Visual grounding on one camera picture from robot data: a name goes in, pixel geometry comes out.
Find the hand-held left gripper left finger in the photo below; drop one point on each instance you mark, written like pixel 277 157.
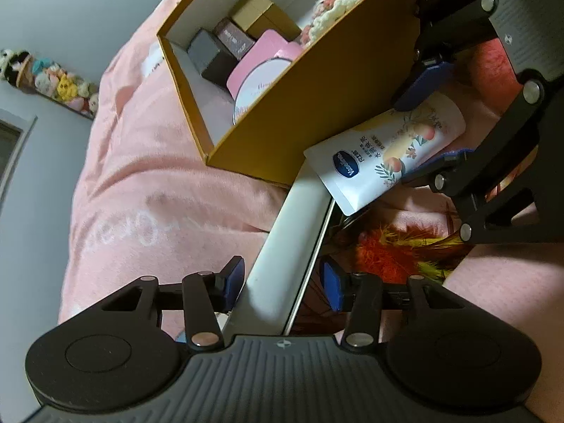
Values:
pixel 233 282

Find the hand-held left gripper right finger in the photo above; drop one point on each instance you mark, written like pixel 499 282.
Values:
pixel 332 286

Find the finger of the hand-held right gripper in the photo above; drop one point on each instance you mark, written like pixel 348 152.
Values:
pixel 456 157
pixel 425 83

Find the white lotion tube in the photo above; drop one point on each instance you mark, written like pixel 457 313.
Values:
pixel 374 158

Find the orange cardboard box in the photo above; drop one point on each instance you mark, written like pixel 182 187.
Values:
pixel 308 110

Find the crochet bunny doll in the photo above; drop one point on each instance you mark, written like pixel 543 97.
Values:
pixel 326 11

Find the pink wallet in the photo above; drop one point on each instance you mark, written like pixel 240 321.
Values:
pixel 264 46

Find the small tan box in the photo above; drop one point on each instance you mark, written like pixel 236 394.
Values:
pixel 255 11

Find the small mauve box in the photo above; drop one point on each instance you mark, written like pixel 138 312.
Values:
pixel 235 37

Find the black box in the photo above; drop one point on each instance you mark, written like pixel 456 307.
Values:
pixel 211 55

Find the pink printed blanket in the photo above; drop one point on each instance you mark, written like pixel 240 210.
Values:
pixel 132 185

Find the window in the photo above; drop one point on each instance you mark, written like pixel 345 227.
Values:
pixel 11 150

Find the hanging column of plush toys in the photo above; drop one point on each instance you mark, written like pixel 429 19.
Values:
pixel 53 81

